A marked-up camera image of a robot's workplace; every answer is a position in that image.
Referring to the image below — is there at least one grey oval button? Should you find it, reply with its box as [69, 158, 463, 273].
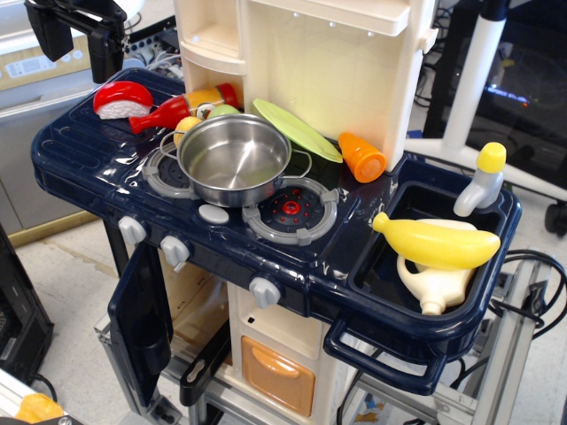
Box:
[198, 204, 229, 225]

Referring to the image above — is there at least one orange toy food piece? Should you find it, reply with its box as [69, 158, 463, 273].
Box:
[15, 393, 65, 424]

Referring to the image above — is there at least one navy toy kitchen counter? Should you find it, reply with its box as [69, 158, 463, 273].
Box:
[31, 97, 504, 368]

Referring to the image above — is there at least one yellow toy banana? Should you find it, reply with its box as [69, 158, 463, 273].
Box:
[372, 212, 501, 270]

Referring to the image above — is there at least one navy towel bar handle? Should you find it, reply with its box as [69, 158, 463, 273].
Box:
[323, 319, 447, 397]

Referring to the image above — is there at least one black cable loop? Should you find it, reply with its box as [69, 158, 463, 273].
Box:
[488, 249, 567, 341]

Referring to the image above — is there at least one red white toy sushi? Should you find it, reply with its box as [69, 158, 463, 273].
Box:
[93, 81, 154, 120]

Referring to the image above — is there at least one grey middle stove knob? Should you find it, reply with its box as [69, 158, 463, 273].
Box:
[160, 236, 190, 273]

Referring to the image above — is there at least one stainless steel pot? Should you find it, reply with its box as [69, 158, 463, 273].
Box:
[159, 114, 313, 208]

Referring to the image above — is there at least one navy toy oven door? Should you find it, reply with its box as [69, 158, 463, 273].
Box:
[107, 243, 173, 407]

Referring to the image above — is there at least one light green toy plate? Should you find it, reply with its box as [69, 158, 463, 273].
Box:
[252, 98, 343, 163]

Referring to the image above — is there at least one grey right stove knob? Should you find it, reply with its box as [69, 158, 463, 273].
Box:
[249, 276, 281, 309]

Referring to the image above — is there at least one grey yellow toy faucet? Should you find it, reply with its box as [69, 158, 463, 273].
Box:
[454, 142, 507, 217]

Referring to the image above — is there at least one yellow toy lemon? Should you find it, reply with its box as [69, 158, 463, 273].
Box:
[173, 116, 202, 147]

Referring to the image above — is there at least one black computer case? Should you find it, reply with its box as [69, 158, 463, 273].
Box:
[1, 232, 54, 384]

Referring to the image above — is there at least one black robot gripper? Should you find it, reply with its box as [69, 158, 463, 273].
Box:
[25, 1, 128, 83]

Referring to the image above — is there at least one red toy ketchup bottle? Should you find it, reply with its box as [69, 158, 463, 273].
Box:
[128, 83, 238, 134]

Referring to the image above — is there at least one grey left stove knob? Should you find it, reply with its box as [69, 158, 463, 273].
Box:
[119, 215, 147, 246]

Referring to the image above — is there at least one cream toy kitchen back panel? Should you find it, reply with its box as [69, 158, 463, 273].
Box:
[174, 0, 437, 170]

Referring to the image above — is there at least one grey left toy burner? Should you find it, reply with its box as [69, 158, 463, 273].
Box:
[142, 143, 198, 200]

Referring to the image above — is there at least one orange toy carrot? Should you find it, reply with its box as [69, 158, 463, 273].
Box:
[338, 132, 386, 183]

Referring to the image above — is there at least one white stand post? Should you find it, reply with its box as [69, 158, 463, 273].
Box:
[406, 1, 566, 202]

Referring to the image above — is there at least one grey stove knob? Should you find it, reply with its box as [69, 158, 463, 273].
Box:
[249, 276, 281, 309]
[119, 215, 147, 246]
[160, 236, 190, 273]

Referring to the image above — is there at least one cream toy jug bottle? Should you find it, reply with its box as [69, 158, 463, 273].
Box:
[396, 218, 478, 316]

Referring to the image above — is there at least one aluminium frame rail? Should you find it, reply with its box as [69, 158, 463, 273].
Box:
[471, 259, 551, 424]

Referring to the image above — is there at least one orange toy drawer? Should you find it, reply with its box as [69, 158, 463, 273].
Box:
[241, 336, 315, 417]

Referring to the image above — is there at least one grey red toy burner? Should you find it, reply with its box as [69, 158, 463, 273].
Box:
[242, 177, 340, 246]

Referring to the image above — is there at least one green toy apple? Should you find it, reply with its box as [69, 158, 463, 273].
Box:
[207, 104, 240, 120]

